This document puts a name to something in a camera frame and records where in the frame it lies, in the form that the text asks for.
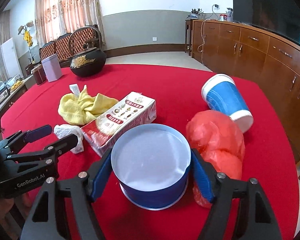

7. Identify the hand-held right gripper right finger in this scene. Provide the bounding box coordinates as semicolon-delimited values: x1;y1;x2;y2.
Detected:
190;148;283;240

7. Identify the red tablecloth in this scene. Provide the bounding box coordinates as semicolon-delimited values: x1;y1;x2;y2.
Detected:
0;64;300;240

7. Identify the blue bowl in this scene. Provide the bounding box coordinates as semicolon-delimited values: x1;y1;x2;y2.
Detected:
111;124;192;210

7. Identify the small potted plant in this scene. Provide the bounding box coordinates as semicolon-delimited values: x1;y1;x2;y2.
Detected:
187;8;203;20

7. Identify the yellow towel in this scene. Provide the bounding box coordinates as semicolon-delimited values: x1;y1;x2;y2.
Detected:
58;84;119;125

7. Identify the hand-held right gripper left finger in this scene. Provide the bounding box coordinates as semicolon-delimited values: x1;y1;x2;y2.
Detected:
21;148;114;240

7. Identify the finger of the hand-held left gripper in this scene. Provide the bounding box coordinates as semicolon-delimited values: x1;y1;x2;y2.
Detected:
0;124;53;155
6;134;79;165

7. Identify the beige patterned curtain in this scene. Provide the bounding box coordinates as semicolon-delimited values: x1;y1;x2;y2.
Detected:
35;0;105;48

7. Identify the black cast iron teapot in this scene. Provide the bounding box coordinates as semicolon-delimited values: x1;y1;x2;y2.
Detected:
68;25;107;77

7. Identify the wooden sideboard cabinet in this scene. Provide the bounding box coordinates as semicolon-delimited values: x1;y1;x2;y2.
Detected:
191;19;300;165

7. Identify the black television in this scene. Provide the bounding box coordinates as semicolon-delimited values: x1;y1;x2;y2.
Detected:
232;0;300;52

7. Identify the white charger cable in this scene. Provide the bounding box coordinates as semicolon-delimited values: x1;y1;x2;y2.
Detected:
197;4;220;67

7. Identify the red white carton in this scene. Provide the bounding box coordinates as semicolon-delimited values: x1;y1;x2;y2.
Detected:
80;92;157;157

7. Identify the wooden sofa bench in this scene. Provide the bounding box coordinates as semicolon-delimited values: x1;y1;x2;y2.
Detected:
39;25;103;68

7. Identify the tray of yellow fruit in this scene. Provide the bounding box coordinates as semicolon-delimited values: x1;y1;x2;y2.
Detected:
10;79;24;90

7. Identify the white tall appliance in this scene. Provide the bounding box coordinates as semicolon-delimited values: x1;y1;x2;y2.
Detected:
0;38;23;80

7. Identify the white square tin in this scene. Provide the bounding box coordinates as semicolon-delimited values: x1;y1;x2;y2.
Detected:
41;53;63;82

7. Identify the dark red tea canister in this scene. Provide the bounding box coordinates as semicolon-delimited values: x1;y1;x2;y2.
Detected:
31;64;47;85

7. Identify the blue paper cup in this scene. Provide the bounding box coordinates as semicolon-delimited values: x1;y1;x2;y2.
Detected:
201;74;254;133

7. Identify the grey side cabinet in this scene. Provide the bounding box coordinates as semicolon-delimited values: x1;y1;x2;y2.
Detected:
0;75;35;120

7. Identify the coat rack with hats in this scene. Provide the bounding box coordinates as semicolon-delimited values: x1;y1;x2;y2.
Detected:
17;20;38;65

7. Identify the red plastic bag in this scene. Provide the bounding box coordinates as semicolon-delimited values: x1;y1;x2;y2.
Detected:
186;110;246;208

